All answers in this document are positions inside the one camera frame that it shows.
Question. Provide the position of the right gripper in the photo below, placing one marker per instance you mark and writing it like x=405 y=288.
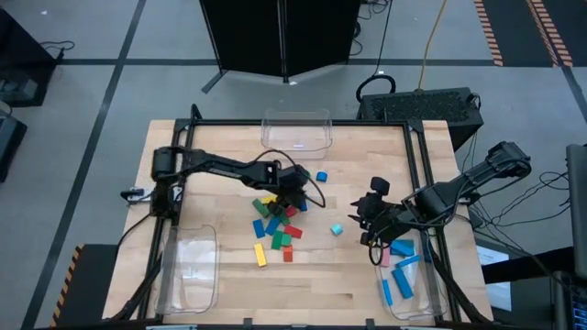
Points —
x=385 y=217

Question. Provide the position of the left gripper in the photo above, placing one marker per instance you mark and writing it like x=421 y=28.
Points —
x=289 y=194

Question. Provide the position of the small red block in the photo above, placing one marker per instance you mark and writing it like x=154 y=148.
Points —
x=291 y=211

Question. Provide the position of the small green block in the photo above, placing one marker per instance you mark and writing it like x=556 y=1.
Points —
x=284 y=220
x=286 y=240

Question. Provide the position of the small blue block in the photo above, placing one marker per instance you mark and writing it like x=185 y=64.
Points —
x=303 y=206

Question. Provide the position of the yellow rectangular block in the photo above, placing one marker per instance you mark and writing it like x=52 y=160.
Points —
x=260 y=255
x=267 y=200

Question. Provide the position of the blue rectangular block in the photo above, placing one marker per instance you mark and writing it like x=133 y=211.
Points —
x=408 y=261
x=402 y=248
x=426 y=251
x=388 y=293
x=402 y=283
x=272 y=225

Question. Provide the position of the red wedge block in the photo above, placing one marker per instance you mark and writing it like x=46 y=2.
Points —
x=293 y=231

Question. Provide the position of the long dark green block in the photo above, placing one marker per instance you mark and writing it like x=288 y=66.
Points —
x=260 y=208

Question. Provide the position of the light teal half-cylinder block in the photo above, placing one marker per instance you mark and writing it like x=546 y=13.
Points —
x=336 y=229

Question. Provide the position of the green rectangular block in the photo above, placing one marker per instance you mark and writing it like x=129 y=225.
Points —
x=276 y=239

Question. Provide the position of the long pink block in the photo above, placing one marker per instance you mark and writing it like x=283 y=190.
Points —
x=385 y=257

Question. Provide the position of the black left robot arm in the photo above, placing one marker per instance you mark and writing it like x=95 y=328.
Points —
x=220 y=164

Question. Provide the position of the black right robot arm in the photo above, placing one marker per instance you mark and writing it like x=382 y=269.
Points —
x=463 y=183

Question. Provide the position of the salmon triangular block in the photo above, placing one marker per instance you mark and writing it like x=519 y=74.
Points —
x=287 y=254

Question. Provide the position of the clear plastic bin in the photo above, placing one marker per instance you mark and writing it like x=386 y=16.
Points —
x=419 y=308
x=188 y=270
x=295 y=133

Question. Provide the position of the black perforated computer case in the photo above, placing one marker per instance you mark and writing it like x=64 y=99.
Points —
x=422 y=107

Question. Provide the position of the white cloth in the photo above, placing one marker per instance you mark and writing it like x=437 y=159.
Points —
x=500 y=295

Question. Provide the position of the black folding partition screen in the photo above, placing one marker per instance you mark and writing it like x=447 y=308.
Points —
x=257 y=36

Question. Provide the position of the black mat yellow striped edge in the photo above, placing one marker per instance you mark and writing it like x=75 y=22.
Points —
x=91 y=284

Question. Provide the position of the dark monitor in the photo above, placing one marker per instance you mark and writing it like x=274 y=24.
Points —
x=579 y=206

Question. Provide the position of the black laptop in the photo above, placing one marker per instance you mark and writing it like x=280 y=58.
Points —
x=568 y=302

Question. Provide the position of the black equipment case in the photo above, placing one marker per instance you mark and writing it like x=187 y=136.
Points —
x=9 y=146

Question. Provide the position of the black cart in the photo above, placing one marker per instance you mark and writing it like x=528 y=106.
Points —
x=23 y=59

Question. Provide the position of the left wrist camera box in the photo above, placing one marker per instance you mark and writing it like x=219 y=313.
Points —
x=295 y=175

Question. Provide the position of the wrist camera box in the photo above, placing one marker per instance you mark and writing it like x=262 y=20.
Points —
x=380 y=185
x=295 y=175

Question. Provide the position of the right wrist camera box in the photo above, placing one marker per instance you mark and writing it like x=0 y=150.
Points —
x=380 y=185

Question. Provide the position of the black metal table frame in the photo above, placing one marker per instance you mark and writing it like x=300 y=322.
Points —
x=220 y=123

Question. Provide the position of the black and silver side bracket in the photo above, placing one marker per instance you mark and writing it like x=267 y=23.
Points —
x=137 y=194

